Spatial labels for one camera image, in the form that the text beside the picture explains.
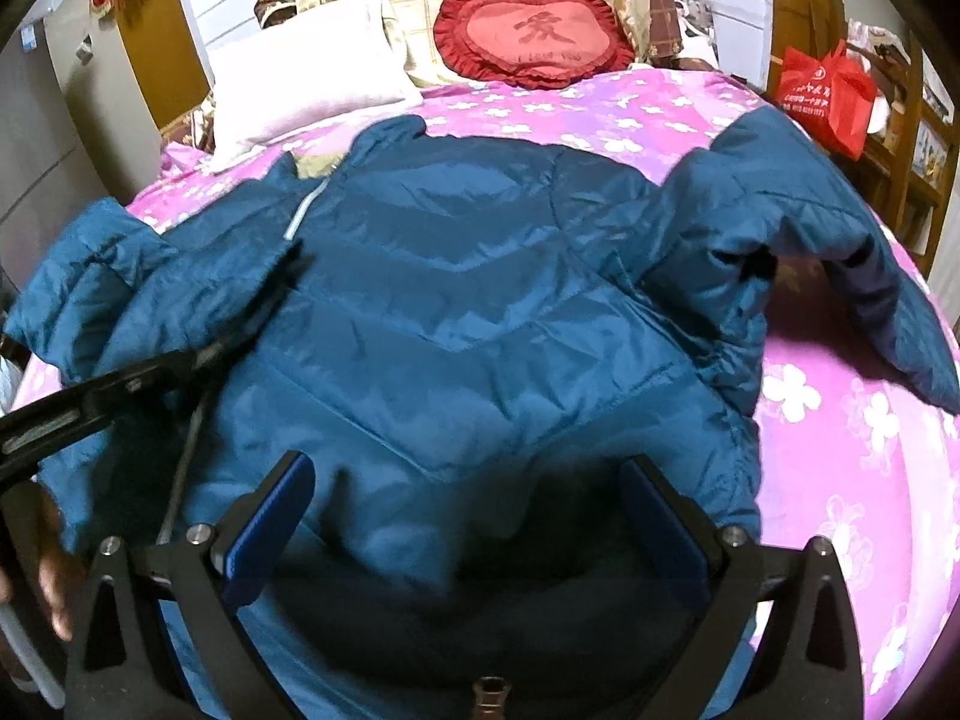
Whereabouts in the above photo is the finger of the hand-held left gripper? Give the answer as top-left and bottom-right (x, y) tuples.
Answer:
(187, 240), (316, 387)

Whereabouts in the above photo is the white pillow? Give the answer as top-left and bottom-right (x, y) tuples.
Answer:
(204, 0), (425, 166)

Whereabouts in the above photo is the grey wardrobe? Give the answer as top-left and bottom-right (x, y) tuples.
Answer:
(0, 7), (162, 293)

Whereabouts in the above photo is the teal puffer jacket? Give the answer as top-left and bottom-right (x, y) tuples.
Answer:
(4, 106), (960, 720)

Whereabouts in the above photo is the pink floral bedsheet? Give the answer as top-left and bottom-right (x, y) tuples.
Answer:
(11, 64), (960, 720)

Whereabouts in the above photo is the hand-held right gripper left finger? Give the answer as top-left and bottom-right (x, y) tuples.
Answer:
(64, 452), (316, 720)

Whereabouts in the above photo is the wooden shelf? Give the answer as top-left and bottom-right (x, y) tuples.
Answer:
(847, 15), (950, 278)

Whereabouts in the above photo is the person's left hand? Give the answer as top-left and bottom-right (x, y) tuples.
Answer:
(34, 495), (87, 642)

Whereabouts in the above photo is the brown patterned cloth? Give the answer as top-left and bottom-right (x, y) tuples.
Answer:
(646, 0), (721, 68)

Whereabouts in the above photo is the red shopping bag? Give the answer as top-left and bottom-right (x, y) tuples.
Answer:
(772, 41), (878, 160)

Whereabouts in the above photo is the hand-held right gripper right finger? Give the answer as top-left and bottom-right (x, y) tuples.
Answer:
(619, 456), (882, 720)

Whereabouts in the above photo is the red heart cushion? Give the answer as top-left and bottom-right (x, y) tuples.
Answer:
(433, 0), (637, 87)

